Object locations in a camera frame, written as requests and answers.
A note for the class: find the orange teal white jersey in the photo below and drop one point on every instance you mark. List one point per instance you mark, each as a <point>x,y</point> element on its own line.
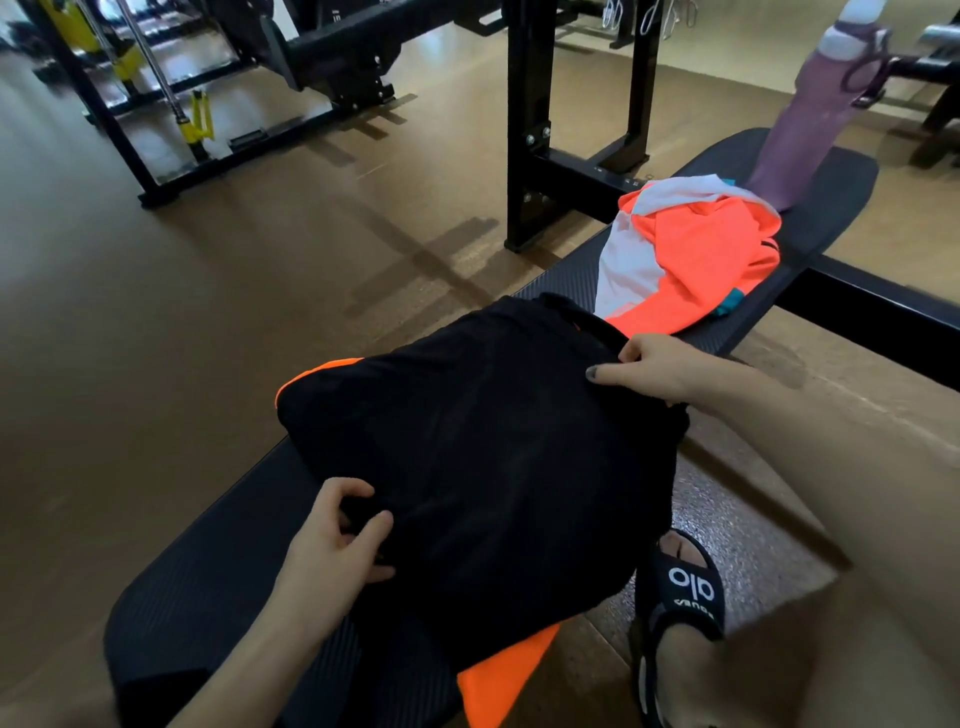
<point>705,262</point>

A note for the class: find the person's right hand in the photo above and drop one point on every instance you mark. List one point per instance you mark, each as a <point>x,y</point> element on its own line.
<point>667,367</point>

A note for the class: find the black ribbed bench pad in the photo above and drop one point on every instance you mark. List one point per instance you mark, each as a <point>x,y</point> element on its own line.
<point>210,585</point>

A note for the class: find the black steel bench frame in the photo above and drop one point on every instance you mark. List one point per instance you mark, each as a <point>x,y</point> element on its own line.
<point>525,112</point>

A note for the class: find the yellow safety catch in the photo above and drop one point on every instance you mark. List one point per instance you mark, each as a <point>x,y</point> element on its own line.
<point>196,124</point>

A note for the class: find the pink water bottle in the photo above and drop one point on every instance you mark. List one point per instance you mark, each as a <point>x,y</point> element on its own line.
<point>802,127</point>

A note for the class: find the person's left forearm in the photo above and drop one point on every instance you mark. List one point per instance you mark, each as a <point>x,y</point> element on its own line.
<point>247,675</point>

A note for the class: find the black orange jacket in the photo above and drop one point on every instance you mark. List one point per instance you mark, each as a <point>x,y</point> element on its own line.
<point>487,465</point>

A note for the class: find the black right slipper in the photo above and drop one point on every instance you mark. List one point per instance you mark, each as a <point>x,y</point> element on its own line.
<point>682,585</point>

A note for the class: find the yellow black gym machine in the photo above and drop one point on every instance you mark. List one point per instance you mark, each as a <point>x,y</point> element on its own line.
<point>75,22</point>

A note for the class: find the person's right forearm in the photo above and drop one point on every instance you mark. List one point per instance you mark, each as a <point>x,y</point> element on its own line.
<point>862,480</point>

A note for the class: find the person's left hand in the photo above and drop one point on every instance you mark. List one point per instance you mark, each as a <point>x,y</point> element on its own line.
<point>322,570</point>

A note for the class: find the black power rack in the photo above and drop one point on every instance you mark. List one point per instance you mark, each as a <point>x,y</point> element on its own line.
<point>352,45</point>

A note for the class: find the rack of black weight plates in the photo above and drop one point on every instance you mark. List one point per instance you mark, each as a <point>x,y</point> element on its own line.
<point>930,67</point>

